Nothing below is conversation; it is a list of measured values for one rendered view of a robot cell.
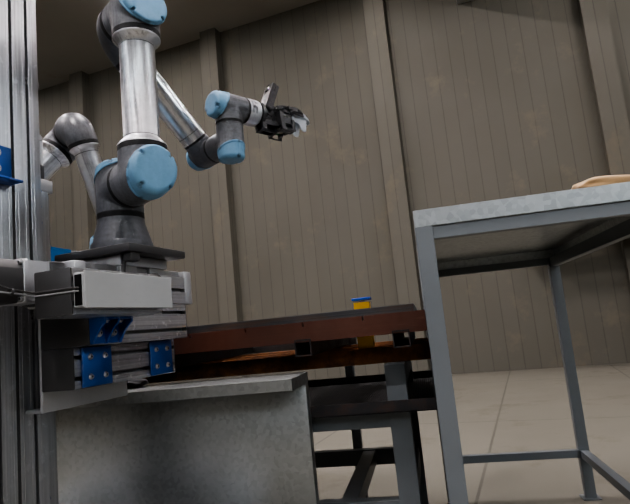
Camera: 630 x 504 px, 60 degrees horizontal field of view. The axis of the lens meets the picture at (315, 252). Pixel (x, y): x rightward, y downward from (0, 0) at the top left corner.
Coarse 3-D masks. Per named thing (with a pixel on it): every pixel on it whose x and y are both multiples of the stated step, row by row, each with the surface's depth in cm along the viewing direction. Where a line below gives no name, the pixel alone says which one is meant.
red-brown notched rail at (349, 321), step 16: (320, 320) 163; (336, 320) 162; (352, 320) 161; (368, 320) 160; (384, 320) 159; (400, 320) 158; (416, 320) 157; (192, 336) 170; (208, 336) 169; (224, 336) 168; (240, 336) 167; (256, 336) 166; (272, 336) 165; (288, 336) 164; (304, 336) 163; (320, 336) 162; (336, 336) 161; (352, 336) 160; (176, 352) 170; (192, 352) 169
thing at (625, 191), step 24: (552, 192) 122; (576, 192) 121; (600, 192) 120; (624, 192) 119; (432, 216) 127; (456, 216) 126; (480, 216) 125; (456, 240) 184; (480, 240) 190; (504, 240) 196; (528, 240) 203; (552, 240) 210; (576, 240) 208; (456, 264) 251; (480, 264) 249
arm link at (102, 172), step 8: (112, 160) 136; (96, 168) 138; (104, 168) 136; (112, 168) 133; (96, 176) 137; (104, 176) 135; (96, 184) 137; (104, 184) 134; (96, 192) 137; (104, 192) 134; (112, 192) 132; (96, 200) 137; (104, 200) 135; (112, 200) 134; (96, 208) 137; (104, 208) 135; (112, 208) 134; (120, 208) 135; (128, 208) 136; (136, 208) 137
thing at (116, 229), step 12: (96, 216) 137; (108, 216) 134; (120, 216) 134; (132, 216) 136; (144, 216) 142; (96, 228) 135; (108, 228) 133; (120, 228) 133; (132, 228) 135; (144, 228) 138; (96, 240) 133; (108, 240) 132; (120, 240) 132; (132, 240) 133; (144, 240) 136
